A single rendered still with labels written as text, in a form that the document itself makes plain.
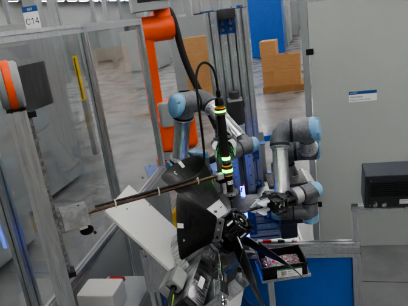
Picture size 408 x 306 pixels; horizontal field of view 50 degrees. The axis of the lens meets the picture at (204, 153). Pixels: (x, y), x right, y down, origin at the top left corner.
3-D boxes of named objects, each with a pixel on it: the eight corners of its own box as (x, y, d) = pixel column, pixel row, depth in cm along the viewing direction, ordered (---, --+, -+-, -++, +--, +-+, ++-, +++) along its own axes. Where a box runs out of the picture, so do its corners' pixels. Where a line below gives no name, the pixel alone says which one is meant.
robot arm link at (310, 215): (295, 218, 214) (293, 197, 211) (319, 217, 211) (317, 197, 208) (295, 226, 206) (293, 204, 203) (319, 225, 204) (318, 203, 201)
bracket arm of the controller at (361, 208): (351, 212, 212) (351, 206, 211) (351, 209, 214) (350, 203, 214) (404, 210, 206) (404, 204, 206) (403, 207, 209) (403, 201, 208)
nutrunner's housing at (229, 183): (229, 201, 181) (215, 91, 168) (224, 198, 185) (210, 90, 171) (237, 198, 183) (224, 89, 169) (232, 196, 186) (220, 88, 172)
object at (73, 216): (62, 235, 154) (56, 213, 152) (59, 227, 161) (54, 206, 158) (91, 226, 158) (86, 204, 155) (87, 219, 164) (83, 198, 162)
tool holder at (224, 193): (222, 199, 178) (219, 176, 175) (214, 194, 184) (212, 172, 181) (241, 193, 181) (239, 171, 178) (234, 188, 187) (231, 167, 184)
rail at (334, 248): (185, 259, 237) (183, 246, 235) (186, 255, 241) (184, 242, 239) (361, 257, 218) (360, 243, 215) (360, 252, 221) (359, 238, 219)
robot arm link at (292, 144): (274, 158, 266) (272, 137, 262) (297, 157, 263) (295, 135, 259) (273, 166, 255) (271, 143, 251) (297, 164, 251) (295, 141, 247)
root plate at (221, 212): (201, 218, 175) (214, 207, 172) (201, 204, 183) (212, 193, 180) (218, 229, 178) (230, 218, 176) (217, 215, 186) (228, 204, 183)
